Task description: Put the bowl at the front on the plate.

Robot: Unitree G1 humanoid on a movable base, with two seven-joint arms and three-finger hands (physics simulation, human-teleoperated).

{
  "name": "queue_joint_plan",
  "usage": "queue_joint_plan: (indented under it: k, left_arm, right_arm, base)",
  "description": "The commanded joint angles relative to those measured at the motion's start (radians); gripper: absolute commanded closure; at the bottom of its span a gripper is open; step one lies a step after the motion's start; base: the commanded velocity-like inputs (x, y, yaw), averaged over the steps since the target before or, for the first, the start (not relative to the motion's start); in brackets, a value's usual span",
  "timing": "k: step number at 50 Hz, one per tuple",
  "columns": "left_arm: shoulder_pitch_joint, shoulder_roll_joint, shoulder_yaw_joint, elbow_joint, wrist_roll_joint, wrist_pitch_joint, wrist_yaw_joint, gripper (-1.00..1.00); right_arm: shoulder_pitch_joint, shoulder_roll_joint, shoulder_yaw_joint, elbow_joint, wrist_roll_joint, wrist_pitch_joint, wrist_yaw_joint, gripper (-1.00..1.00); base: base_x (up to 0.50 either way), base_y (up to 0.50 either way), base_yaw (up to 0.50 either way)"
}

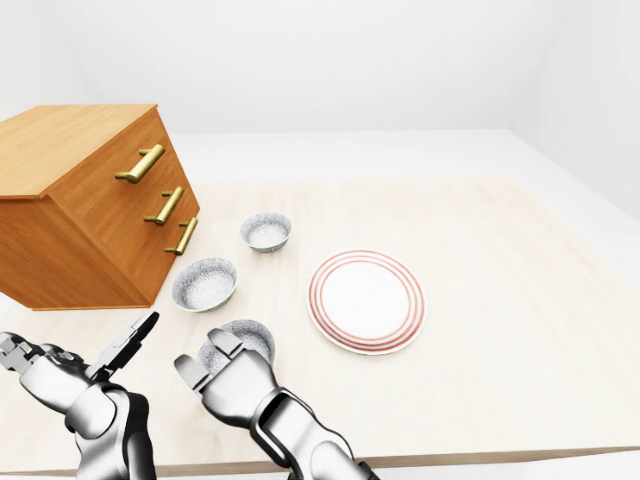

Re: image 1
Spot wooden cabinet with drawers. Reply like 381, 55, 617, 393
0, 103, 202, 312

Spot long brass drawer handle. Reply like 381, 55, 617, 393
114, 143, 166, 185

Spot small wooden drawer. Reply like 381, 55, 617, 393
114, 172, 202, 307

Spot patterned grey bowl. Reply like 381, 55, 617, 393
239, 211, 293, 254
171, 257, 238, 314
197, 319, 277, 377

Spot medium brass drawer handle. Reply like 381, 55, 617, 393
143, 186, 185, 227

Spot medium wooden drawer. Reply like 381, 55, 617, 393
79, 139, 189, 272

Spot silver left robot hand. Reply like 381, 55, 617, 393
0, 311, 161, 419

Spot short brass drawer handle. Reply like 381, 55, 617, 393
164, 217, 199, 257

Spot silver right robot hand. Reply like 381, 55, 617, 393
173, 327, 280, 432

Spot white plate with red rings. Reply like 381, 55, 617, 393
306, 249, 427, 356

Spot large wooden drawer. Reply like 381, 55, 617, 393
47, 107, 175, 237

